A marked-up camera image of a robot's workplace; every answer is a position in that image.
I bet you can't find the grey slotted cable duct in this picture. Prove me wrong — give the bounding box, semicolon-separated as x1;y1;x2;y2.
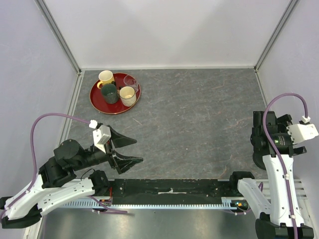
60;197;245;210

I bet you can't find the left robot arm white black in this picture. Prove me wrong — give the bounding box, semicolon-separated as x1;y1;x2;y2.
0;124;143;229

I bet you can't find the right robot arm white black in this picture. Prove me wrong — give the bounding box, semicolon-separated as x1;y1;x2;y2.
228;111;319;239

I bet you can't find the clear glass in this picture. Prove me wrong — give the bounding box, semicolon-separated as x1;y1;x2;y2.
124;75;139;92

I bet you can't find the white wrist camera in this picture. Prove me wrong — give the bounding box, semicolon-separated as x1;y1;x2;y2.
286;116;319;144
89;120;111;154

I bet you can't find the black phone stand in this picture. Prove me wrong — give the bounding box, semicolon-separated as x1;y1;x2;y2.
252;152;266;170

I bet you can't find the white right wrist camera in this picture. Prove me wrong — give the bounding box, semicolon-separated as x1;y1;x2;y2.
286;116;319;144

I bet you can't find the aluminium corner post right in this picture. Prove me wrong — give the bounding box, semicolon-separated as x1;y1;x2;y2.
254;0;300;73

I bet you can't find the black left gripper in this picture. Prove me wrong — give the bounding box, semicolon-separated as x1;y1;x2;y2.
73;125;145;173

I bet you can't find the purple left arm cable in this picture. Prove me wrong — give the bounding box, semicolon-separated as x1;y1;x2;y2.
0;112;128;225

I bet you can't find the yellow mug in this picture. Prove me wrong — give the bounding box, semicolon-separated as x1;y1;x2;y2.
97;70;115;89

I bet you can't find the red round tray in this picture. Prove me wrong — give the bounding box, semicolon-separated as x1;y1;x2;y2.
90;73;141;115

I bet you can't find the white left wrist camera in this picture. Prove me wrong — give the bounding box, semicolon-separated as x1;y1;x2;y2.
89;120;111;154

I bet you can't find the dark green cup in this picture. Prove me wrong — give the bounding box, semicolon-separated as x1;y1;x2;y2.
101;84;119;104

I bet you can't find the aluminium corner post left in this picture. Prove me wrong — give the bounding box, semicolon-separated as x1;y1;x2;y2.
35;0;82;75

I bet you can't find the aluminium corner post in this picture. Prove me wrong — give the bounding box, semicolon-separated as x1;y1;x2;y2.
254;0;300;73
35;0;82;75

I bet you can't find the cream textured cup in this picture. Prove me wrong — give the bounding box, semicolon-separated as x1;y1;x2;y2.
119;86;137;107

